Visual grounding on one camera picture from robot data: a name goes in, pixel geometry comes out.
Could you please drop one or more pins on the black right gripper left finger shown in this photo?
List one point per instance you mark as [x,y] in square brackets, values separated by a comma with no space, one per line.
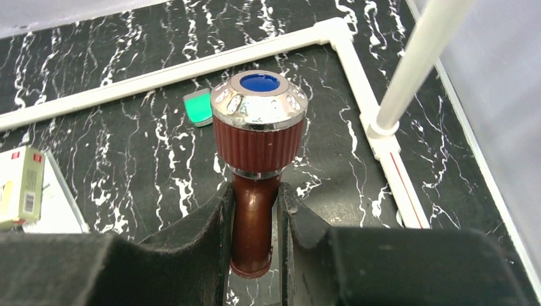
[187,263]

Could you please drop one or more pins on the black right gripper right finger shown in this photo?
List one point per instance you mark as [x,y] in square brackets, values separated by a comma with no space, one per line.
[321,264]

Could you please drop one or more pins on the dark red water faucet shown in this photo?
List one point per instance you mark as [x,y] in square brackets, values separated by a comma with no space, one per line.
[258,118]

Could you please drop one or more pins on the green square tape measure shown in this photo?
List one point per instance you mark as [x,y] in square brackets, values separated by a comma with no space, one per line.
[198,107]

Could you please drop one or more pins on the cream cardboard box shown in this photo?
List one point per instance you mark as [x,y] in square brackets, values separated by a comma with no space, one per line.
[22,172]

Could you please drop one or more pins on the white pipe frame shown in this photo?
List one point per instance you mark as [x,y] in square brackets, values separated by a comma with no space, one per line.
[437,25]

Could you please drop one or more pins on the aluminium table frame rail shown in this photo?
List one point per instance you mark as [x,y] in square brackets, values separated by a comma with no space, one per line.
[492,67]

